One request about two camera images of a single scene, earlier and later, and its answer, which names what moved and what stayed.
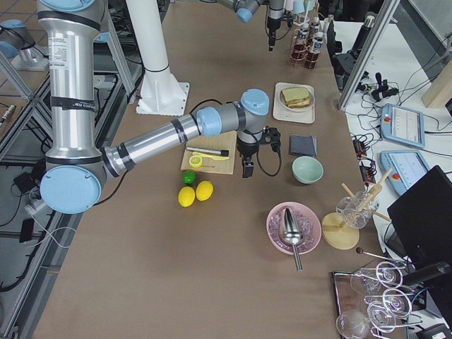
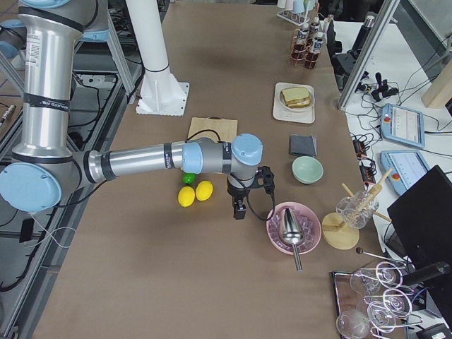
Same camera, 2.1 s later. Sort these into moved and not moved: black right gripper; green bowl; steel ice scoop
Moved: black right gripper
Not moved: green bowl; steel ice scoop
